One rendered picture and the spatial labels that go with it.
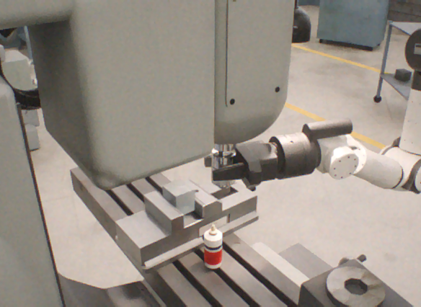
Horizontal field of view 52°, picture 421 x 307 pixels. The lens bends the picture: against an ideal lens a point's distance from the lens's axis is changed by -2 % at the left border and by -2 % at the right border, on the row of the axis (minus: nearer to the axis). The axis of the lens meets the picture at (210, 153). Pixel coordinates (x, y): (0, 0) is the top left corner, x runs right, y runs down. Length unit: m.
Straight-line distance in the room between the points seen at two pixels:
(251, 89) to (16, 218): 0.38
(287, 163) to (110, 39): 0.45
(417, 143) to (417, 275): 1.60
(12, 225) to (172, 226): 0.55
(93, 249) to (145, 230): 1.61
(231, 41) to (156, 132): 0.17
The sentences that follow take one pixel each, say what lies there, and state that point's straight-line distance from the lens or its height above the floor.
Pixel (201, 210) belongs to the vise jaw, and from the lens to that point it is 1.03.
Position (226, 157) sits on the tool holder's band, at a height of 1.27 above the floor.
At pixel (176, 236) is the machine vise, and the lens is 1.02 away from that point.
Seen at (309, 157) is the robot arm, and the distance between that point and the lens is 0.86.
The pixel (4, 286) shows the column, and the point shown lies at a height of 1.32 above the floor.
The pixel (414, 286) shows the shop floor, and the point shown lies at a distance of 2.55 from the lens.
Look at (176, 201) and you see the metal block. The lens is 1.01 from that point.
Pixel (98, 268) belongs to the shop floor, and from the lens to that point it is 2.50.
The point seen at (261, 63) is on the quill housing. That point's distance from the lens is 0.67.
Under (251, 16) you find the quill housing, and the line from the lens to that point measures 0.64.
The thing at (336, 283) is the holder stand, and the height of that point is 1.16.
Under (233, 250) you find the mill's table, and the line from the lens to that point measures 1.07.
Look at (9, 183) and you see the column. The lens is 0.47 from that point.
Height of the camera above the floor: 1.65
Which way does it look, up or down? 28 degrees down
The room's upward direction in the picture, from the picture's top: straight up
